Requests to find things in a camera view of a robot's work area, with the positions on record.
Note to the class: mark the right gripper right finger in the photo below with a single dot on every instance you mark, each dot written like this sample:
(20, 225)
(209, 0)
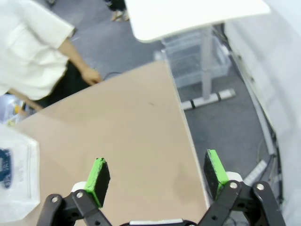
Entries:
(215, 171)

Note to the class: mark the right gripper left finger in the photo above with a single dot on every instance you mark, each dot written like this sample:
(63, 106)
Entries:
(98, 181)

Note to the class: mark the clear plastic shopping bag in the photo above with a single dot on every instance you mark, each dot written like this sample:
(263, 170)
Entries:
(16, 179)

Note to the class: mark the person's left forearm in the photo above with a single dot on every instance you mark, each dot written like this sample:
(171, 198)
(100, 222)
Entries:
(73, 54)

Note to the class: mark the clear box with small items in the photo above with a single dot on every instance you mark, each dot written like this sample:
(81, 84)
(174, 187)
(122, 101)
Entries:
(11, 108)

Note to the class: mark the person's left hand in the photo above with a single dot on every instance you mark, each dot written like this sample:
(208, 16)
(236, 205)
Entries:
(91, 76)

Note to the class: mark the grey power strip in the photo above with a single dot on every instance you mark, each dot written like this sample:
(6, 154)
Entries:
(255, 173)

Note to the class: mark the person's black trousers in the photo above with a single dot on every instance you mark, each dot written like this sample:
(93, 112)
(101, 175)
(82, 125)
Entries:
(68, 80)

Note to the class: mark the brown wooden bar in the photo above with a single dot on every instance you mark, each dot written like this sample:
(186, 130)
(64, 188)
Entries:
(26, 99)

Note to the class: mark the clear plastic storage bin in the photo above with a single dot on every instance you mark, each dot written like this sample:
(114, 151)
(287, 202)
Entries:
(185, 58)

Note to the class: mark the white desk top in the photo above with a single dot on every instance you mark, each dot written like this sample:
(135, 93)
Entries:
(188, 16)

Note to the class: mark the bystander's feet with sandals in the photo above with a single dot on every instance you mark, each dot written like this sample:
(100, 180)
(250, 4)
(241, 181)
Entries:
(118, 14)

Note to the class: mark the grey desk leg frame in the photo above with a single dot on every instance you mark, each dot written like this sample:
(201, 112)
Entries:
(207, 70)

